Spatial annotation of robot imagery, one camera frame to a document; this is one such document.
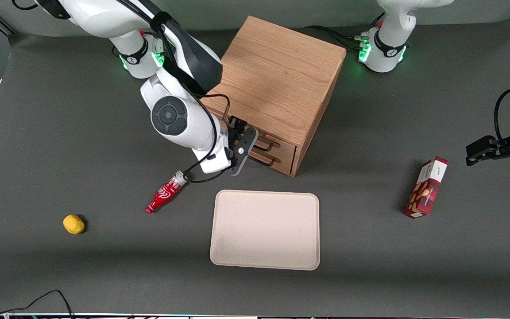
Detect wooden drawer below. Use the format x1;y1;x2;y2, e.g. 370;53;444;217
246;152;296;176

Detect wooden drawer above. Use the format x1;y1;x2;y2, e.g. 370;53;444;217
255;132;298;158

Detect wooden drawer cabinet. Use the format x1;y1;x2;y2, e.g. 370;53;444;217
200;16;347;178

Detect red cola bottle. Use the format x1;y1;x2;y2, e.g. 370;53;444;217
145;171;190;214

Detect red snack box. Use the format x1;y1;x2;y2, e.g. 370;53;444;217
403;156;449;219

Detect beige plastic tray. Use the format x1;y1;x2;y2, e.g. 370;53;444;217
209;190;321;271

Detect yellow lemon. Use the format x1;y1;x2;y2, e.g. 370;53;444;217
63;214;85;235

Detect black handle of lower drawer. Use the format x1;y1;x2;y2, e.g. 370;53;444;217
248;155;278;168

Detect thin black cable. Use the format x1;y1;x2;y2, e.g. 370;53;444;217
200;93;232;122
182;151;232;183

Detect black handle of higher drawer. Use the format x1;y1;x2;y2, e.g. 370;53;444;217
255;138;281;152

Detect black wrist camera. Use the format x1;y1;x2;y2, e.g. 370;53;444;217
228;115;249;147

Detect black cable sleeve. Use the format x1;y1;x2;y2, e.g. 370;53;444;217
118;0;223;96

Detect black base cables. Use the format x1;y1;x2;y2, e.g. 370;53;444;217
304;13;386;50

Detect black cable at table edge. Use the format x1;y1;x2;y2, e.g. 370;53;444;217
0;279;77;319

